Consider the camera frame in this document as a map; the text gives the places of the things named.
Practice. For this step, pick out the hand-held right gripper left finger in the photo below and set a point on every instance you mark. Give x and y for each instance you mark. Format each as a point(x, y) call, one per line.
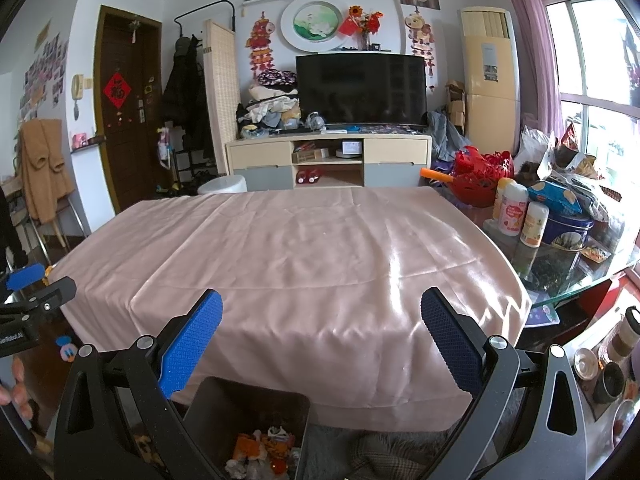
point(192, 345)

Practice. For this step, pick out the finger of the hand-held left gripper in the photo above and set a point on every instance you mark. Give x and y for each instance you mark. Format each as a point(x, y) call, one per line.
point(25, 275)
point(55, 292)

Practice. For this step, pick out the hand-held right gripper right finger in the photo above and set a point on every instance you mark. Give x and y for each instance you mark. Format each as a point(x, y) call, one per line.
point(450, 340)

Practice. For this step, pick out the grey trash bin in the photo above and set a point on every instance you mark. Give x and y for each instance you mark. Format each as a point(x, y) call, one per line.
point(220, 405)

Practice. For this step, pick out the orange plastic bag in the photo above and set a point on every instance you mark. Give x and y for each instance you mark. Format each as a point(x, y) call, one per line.
point(247, 447)

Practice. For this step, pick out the white plastic bag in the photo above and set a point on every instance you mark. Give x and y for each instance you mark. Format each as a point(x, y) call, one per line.
point(242, 470)

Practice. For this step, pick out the orange bottle with red cap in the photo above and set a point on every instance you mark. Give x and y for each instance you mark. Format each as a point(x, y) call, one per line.
point(281, 467)

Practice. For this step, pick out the person's left hand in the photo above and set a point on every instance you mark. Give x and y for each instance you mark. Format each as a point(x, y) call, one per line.
point(20, 390)

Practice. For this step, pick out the cartoon duck sticker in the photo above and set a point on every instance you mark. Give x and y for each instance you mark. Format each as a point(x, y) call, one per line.
point(69, 349)

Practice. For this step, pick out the brown coat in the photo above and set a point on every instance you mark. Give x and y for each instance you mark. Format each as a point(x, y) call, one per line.
point(42, 165)

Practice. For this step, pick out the grey plaid cushion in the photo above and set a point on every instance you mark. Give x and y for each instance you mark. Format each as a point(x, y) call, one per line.
point(390, 455)

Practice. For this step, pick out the pink tablecloth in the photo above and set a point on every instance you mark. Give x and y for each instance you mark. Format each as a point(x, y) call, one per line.
point(300, 260)

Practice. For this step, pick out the metal cup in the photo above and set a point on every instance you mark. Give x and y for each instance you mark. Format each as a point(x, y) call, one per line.
point(586, 362)

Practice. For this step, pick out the small white bottle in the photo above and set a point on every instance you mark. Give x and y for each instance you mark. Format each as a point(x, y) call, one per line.
point(534, 225)

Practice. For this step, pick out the large white bottle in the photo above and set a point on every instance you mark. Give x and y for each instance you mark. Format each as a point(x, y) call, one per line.
point(510, 207)

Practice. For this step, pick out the dark wooden door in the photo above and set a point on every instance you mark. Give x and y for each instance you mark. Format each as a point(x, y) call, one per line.
point(130, 160)

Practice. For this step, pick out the blue round tin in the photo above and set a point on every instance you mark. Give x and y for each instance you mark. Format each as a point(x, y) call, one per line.
point(567, 230)

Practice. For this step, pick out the white round stool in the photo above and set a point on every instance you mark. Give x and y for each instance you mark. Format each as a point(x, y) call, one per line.
point(222, 185)

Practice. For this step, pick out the dark ceramic cup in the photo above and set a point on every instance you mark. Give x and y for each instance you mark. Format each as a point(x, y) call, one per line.
point(609, 382)

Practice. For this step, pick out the orange plastic stick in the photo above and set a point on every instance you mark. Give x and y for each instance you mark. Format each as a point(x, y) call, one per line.
point(436, 175)

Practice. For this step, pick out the red plastic basket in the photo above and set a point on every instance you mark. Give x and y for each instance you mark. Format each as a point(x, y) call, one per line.
point(480, 175)

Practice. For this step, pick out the brown white thermos cup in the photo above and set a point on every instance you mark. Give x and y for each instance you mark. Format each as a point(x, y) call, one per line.
point(625, 332)

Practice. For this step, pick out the blue snack packet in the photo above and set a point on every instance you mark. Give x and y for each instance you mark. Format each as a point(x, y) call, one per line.
point(552, 197)

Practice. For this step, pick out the small hanging pink bag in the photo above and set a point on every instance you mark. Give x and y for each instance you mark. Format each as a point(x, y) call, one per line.
point(165, 149)

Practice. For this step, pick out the cream grey TV cabinet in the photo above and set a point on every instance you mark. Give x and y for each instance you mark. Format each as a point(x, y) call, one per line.
point(260, 152)

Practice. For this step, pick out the blue grey cloth heap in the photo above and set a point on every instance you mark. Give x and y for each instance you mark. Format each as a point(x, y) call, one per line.
point(445, 135)

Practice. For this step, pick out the red diamond door ornament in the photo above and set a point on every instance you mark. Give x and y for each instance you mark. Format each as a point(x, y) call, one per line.
point(117, 90)

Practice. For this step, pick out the small cardboard box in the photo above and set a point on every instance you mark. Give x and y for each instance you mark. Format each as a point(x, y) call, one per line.
point(310, 155)

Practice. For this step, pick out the pile of snack bags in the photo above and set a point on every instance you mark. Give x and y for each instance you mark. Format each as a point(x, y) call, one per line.
point(590, 165)

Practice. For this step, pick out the stacked cardboard boxes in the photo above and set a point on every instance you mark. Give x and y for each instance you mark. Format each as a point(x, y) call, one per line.
point(456, 107)

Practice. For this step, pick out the dark hanging coat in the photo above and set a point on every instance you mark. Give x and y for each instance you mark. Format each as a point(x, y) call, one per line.
point(187, 95)

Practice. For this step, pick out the pile of clothes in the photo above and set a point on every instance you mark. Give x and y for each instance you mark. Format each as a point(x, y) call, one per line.
point(270, 105)

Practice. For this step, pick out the cream standing air conditioner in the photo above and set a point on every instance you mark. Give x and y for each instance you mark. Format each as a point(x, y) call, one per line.
point(490, 85)

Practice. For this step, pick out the black television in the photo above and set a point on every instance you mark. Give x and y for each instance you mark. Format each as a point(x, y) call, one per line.
point(360, 90)

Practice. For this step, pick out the red fish hanging ornament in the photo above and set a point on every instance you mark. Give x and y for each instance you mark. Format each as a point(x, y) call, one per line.
point(260, 40)

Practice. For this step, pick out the window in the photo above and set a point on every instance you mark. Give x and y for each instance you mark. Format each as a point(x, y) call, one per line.
point(595, 60)

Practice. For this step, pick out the purple curtain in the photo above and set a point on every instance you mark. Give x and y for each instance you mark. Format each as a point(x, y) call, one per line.
point(535, 35)

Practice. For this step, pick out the artificial flowers in vase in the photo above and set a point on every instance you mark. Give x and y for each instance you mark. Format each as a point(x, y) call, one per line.
point(367, 22)

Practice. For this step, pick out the small red flag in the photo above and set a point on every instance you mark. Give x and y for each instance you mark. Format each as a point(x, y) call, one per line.
point(348, 25)

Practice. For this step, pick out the black coat rack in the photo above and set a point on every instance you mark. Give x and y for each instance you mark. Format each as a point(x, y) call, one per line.
point(220, 4)

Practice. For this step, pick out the wall intercom phone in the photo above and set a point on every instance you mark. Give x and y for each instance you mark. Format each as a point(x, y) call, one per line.
point(77, 90)

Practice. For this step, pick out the wall photo collage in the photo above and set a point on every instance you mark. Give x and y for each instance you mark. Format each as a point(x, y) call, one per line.
point(45, 75)

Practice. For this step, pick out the red hanging wall ornament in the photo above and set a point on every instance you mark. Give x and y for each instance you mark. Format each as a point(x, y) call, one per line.
point(420, 35)

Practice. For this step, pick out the round white wall art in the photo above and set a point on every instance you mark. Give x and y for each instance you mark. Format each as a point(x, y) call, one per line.
point(315, 22)

